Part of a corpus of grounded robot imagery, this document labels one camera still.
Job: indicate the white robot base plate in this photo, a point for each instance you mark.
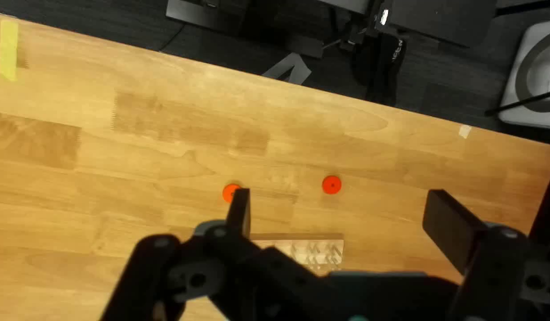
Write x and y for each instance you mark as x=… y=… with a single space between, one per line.
x=530 y=76

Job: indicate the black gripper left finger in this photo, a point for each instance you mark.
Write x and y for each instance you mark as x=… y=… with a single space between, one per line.
x=240 y=212

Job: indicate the yellow tape strip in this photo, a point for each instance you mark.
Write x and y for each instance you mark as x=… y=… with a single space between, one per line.
x=10 y=39

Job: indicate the wooden peg board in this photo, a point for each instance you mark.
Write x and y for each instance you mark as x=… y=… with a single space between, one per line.
x=318 y=253

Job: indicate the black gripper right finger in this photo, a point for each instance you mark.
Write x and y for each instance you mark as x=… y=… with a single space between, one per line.
x=451 y=226

